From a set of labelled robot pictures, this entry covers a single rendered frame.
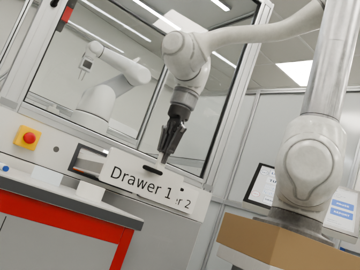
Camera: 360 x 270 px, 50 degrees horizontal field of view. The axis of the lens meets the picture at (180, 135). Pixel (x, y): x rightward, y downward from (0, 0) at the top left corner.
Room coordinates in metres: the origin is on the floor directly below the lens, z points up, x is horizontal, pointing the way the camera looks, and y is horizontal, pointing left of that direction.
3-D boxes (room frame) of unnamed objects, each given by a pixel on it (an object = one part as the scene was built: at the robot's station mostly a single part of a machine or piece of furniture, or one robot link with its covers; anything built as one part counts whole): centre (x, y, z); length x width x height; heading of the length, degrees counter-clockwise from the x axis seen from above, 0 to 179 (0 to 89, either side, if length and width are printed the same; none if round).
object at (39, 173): (1.20, 0.34, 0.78); 0.12 x 0.08 x 0.04; 15
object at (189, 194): (1.71, -0.04, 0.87); 0.29 x 0.02 x 0.11; 121
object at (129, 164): (1.27, 0.06, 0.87); 0.29 x 0.02 x 0.11; 121
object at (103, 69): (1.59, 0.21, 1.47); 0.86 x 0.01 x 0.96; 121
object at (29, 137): (1.34, 0.49, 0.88); 0.04 x 0.03 x 0.04; 121
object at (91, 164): (1.45, 0.17, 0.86); 0.40 x 0.26 x 0.06; 31
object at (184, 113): (1.27, 0.03, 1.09); 0.08 x 0.07 x 0.09; 31
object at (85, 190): (1.04, 0.17, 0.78); 0.07 x 0.07 x 0.04
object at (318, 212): (1.13, -0.40, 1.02); 0.18 x 0.16 x 0.22; 159
